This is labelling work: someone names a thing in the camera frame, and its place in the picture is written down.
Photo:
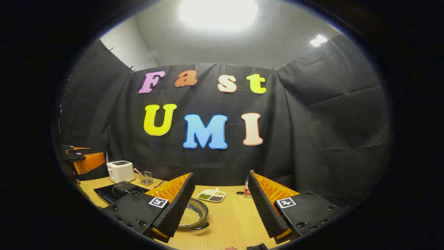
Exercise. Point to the pile of soybeans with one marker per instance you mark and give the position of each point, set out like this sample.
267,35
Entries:
190,217

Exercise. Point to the large ceiling light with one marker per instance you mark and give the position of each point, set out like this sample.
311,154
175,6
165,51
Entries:
218,14

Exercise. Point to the clear utensil holder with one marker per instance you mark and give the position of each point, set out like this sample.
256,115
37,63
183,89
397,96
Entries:
146,178

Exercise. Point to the white toaster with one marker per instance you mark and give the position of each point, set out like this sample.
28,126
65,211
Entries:
120,172

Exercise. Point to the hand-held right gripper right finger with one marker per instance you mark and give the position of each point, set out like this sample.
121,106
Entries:
265,208

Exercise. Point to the white divided dish with beans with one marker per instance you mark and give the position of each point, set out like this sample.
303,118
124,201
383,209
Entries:
211,196

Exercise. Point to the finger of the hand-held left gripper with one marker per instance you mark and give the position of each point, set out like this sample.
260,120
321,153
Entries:
88,163
71,147

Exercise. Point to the plastic bottle with red label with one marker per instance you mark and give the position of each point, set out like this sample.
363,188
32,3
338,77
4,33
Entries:
246,189

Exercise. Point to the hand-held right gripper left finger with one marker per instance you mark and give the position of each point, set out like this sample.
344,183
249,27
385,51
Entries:
180,205

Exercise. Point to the black induction cooktop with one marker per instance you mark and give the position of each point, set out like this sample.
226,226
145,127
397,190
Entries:
114,192

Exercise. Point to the small ceiling light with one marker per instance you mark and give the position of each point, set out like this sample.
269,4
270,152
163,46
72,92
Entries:
318,40

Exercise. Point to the pink spoon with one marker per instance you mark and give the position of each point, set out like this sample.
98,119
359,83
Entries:
138,171

